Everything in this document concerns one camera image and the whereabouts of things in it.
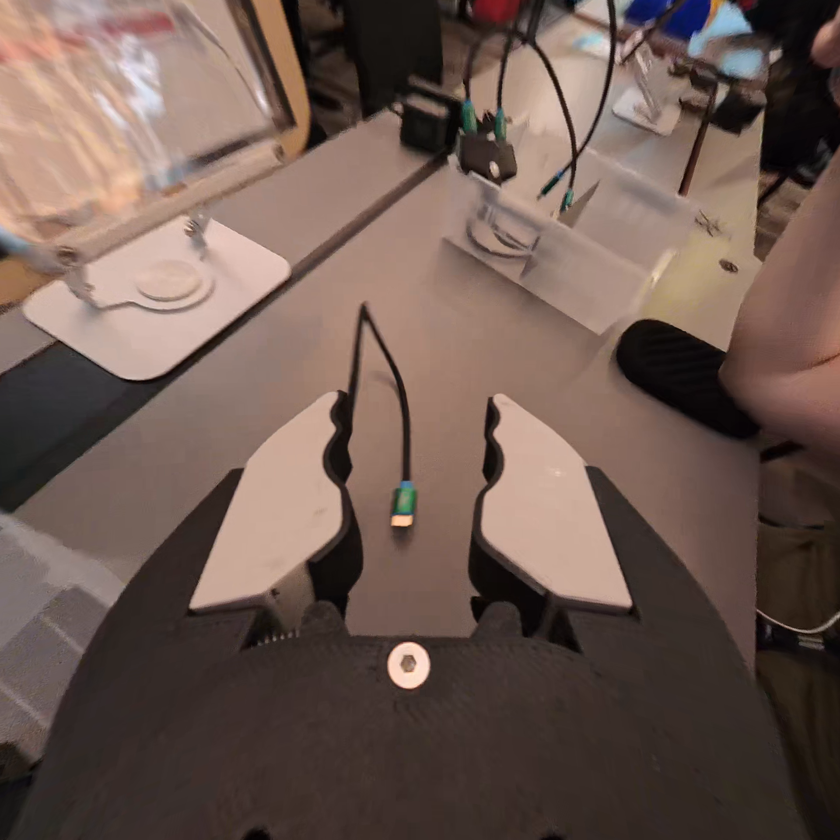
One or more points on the clear plastic bin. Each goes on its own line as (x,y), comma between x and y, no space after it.
(590,275)

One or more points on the instruction sheet in plastic sleeve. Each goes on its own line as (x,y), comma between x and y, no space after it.
(98,118)

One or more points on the person's right forearm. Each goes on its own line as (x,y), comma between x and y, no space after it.
(787,315)

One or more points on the black power adapter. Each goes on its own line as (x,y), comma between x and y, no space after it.
(426,121)

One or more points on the black mesh wrist rest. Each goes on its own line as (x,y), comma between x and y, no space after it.
(676,367)

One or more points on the white tablet stand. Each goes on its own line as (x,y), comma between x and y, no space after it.
(646,115)
(118,328)

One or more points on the black office chair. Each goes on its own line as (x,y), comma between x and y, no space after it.
(394,52)

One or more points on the black panel with plywood edge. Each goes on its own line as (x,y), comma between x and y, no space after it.
(289,79)

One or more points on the tablet with blue screen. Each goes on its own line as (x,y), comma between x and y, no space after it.
(728,46)

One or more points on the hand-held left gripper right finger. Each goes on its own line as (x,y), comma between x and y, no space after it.
(544,518)

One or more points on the person's olive trousers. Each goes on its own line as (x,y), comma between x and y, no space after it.
(800,590)

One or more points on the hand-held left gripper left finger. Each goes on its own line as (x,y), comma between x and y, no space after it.
(289,505)

